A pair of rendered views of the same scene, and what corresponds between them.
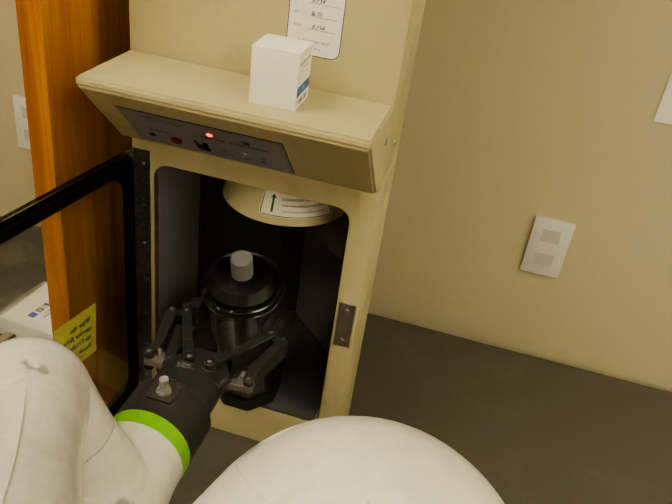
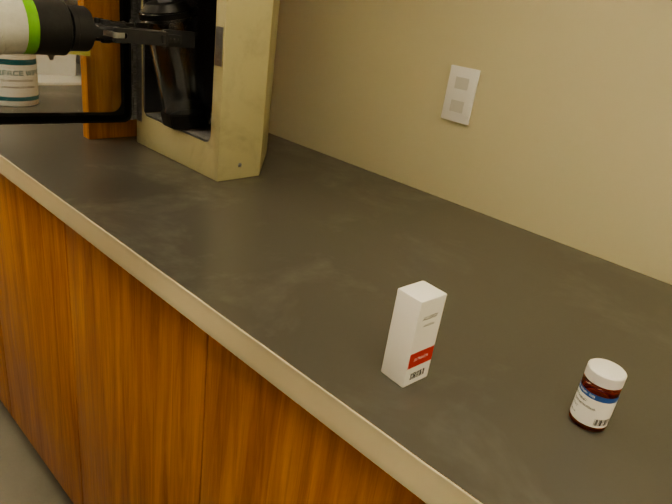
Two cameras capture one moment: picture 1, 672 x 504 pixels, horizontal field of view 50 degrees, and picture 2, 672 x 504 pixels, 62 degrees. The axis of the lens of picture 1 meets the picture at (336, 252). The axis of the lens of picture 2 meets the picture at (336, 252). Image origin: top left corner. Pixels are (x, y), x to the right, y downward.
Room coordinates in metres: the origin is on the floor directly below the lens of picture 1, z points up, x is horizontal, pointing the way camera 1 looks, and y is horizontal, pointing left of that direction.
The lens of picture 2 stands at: (-0.06, -0.80, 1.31)
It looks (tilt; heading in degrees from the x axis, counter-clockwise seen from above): 24 degrees down; 29
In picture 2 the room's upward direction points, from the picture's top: 9 degrees clockwise
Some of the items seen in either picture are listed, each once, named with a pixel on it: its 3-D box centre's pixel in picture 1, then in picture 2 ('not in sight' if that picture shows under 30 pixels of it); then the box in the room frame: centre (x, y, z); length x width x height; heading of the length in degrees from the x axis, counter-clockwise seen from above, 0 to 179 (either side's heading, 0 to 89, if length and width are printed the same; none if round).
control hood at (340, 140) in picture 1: (236, 134); not in sight; (0.73, 0.13, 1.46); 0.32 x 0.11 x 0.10; 79
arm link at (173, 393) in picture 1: (162, 421); (47, 23); (0.54, 0.16, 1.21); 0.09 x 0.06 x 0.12; 79
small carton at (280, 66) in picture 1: (280, 71); not in sight; (0.73, 0.08, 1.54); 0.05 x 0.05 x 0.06; 81
